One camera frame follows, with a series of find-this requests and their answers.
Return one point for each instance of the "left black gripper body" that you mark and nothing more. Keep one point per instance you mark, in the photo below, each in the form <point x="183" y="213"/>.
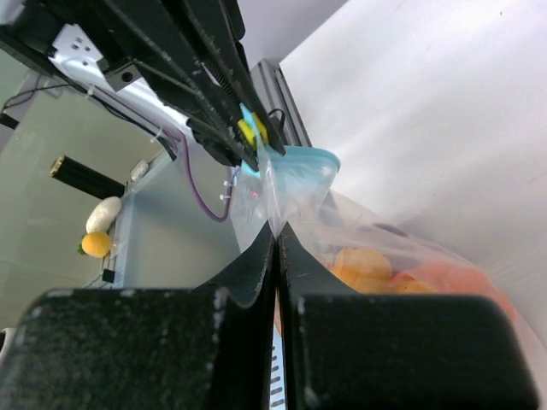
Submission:
<point x="46" y="36"/>

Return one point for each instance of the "yellow lemon toy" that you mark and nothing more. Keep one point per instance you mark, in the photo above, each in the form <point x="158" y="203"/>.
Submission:
<point x="96" y="244"/>

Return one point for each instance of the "white slotted cable duct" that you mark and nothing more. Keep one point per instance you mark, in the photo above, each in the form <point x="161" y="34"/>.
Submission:
<point x="277" y="400"/>

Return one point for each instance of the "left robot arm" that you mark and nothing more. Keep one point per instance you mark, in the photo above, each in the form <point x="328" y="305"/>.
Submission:
<point x="128" y="98"/>

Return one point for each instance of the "yellow food pieces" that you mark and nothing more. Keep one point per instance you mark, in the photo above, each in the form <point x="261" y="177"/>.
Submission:
<point x="367" y="271"/>

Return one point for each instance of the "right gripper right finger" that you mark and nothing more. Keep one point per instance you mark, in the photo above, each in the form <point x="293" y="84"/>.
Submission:
<point x="344" y="350"/>

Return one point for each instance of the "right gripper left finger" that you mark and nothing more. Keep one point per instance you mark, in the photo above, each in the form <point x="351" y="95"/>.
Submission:
<point x="204" y="348"/>

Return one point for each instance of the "white oval toy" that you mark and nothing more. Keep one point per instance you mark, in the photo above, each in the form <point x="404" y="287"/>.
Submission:
<point x="103" y="215"/>

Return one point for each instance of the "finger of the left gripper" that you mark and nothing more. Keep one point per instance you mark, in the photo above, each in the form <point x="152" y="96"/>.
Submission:
<point x="144" y="35"/>
<point x="214" y="30"/>

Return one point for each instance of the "clear zip top bag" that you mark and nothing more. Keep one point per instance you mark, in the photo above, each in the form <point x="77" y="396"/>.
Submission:
<point x="294" y="189"/>

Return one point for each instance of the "black cylindrical post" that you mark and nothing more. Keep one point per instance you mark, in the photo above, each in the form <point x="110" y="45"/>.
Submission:
<point x="83" y="178"/>

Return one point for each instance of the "orange fruit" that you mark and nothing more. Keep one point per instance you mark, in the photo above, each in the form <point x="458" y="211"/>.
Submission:
<point x="452" y="278"/>

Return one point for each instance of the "aluminium rail frame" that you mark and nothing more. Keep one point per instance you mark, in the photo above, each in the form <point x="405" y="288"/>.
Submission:
<point x="275" y="94"/>

